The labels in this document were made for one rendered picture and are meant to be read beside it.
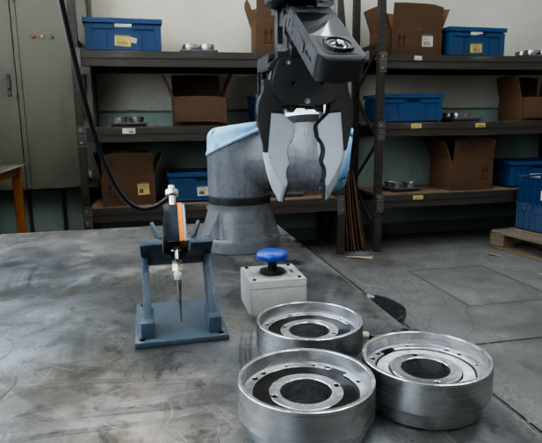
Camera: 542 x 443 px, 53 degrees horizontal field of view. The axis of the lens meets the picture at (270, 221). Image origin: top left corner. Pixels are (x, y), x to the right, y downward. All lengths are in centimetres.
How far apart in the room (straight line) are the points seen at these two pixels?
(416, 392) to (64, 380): 32
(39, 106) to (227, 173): 338
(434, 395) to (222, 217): 61
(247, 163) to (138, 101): 353
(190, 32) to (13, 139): 155
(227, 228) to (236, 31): 367
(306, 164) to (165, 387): 53
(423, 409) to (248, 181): 61
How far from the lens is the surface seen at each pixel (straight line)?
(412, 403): 44
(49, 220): 456
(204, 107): 391
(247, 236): 95
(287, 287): 66
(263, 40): 406
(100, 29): 399
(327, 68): 48
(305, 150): 94
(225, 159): 95
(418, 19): 446
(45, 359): 60
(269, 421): 40
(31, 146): 428
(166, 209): 63
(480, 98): 532
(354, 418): 40
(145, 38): 399
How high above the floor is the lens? 103
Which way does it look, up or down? 11 degrees down
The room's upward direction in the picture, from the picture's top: 1 degrees counter-clockwise
